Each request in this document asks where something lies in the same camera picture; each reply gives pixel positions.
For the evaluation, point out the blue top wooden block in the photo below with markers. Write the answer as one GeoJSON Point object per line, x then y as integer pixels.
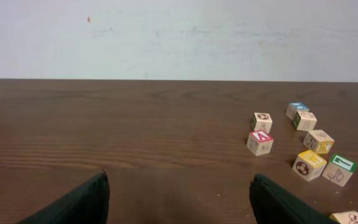
{"type": "Point", "coordinates": [293, 108]}

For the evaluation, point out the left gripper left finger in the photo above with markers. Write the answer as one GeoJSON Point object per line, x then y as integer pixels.
{"type": "Point", "coordinates": [88, 203]}

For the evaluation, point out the yellow sided picture block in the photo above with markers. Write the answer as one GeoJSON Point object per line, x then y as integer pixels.
{"type": "Point", "coordinates": [318, 141]}

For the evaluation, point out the yellow top wooden block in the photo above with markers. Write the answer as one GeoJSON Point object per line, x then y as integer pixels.
{"type": "Point", "coordinates": [309, 165]}

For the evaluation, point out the plain front wooden block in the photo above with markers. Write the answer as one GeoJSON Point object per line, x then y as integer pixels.
{"type": "Point", "coordinates": [350, 217]}

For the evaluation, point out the green number 7 block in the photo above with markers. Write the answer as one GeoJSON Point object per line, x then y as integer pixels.
{"type": "Point", "coordinates": [339, 169]}

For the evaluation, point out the red letter A block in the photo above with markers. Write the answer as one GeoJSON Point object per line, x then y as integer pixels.
{"type": "Point", "coordinates": [259, 142]}

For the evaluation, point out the plain block beside blue block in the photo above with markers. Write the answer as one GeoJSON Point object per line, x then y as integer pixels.
{"type": "Point", "coordinates": [304, 121]}

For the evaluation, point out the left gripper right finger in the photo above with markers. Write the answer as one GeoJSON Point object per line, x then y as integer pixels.
{"type": "Point", "coordinates": [272, 204]}

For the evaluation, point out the soccer ball picture block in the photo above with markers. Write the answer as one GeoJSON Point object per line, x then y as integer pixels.
{"type": "Point", "coordinates": [262, 121]}

